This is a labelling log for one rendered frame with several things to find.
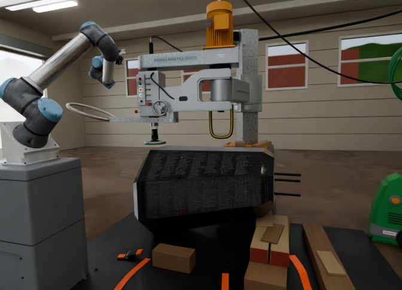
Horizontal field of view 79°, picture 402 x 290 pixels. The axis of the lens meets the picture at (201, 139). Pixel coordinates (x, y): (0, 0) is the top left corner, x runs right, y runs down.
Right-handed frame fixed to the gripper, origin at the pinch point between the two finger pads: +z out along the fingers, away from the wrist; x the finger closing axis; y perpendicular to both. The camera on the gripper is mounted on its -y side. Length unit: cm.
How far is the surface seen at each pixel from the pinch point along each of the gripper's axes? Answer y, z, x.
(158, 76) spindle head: 43.5, -3.2, -0.1
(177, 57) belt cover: 52, 7, 22
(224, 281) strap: 176, -91, -68
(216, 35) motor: 76, 21, 49
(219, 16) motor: 72, 21, 64
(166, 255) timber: 134, -92, -80
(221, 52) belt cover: 86, 16, 39
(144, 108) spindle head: 45, -16, -29
